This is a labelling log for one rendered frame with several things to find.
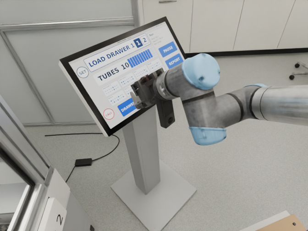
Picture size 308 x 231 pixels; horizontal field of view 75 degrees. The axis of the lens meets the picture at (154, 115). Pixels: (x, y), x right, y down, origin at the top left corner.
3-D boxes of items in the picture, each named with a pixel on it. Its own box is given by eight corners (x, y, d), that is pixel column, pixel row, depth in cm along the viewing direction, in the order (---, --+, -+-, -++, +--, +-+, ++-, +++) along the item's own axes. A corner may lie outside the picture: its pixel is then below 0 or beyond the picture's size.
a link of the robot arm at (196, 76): (202, 95, 39) (189, 52, 38) (170, 104, 48) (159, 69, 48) (228, 86, 43) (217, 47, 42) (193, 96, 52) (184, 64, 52)
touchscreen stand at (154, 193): (196, 191, 155) (218, 79, 84) (155, 238, 133) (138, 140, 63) (151, 154, 182) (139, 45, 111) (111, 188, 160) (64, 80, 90)
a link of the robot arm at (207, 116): (248, 131, 45) (233, 84, 44) (206, 149, 41) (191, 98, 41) (225, 130, 52) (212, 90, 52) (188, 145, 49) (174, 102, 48)
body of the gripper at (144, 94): (146, 76, 65) (167, 63, 55) (159, 99, 67) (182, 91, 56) (128, 86, 61) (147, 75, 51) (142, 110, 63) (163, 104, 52)
